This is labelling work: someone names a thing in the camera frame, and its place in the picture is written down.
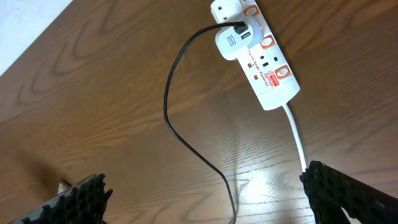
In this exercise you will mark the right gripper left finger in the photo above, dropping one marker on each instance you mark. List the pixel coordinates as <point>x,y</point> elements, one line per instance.
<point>83,203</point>

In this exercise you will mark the white power strip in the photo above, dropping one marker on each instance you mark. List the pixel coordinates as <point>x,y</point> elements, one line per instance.
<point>264,65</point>

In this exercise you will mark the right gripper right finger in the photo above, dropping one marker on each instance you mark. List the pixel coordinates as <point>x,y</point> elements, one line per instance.
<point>335,197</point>

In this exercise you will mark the white USB charger adapter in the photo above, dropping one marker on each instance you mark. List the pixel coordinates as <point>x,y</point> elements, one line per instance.
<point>231,40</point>

